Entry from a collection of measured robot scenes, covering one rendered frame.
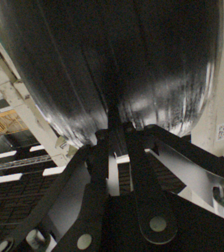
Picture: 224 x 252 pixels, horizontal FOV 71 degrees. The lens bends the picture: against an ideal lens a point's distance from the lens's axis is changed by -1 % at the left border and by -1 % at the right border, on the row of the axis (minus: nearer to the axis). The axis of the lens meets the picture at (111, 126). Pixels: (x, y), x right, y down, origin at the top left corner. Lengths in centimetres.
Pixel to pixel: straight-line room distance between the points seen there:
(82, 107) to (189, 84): 14
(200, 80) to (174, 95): 4
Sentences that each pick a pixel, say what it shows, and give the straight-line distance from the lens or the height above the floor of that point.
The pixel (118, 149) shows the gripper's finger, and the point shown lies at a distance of 16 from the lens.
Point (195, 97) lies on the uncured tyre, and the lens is 25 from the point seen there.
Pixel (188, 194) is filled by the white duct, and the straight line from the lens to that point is 157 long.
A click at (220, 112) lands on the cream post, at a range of 58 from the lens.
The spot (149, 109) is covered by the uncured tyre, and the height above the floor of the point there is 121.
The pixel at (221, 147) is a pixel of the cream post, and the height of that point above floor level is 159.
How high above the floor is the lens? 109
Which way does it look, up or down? 34 degrees up
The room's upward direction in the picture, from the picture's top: 159 degrees clockwise
